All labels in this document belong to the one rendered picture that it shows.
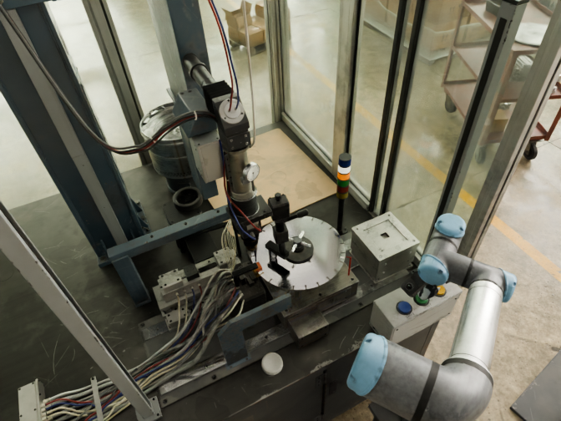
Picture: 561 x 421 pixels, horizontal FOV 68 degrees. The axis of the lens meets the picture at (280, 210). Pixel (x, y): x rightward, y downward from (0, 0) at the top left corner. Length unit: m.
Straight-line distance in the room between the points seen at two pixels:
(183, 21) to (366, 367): 0.95
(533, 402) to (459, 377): 1.60
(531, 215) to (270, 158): 1.86
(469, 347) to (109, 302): 1.28
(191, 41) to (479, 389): 1.06
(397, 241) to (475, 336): 0.71
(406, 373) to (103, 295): 1.26
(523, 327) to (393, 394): 1.87
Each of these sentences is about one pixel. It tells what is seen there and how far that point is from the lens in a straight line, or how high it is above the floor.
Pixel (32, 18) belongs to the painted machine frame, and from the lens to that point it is 1.38.
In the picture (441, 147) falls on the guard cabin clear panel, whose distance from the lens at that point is 1.40.
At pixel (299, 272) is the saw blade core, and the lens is 1.41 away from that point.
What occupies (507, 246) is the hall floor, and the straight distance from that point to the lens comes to 2.98.
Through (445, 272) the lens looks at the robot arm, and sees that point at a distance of 1.12.
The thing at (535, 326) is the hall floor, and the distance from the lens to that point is 2.69.
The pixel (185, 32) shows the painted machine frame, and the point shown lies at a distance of 1.25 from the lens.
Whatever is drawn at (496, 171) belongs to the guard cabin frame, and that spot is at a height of 1.35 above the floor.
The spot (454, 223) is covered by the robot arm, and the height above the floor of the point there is 1.27.
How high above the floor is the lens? 2.10
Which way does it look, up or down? 46 degrees down
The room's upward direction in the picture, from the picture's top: 4 degrees counter-clockwise
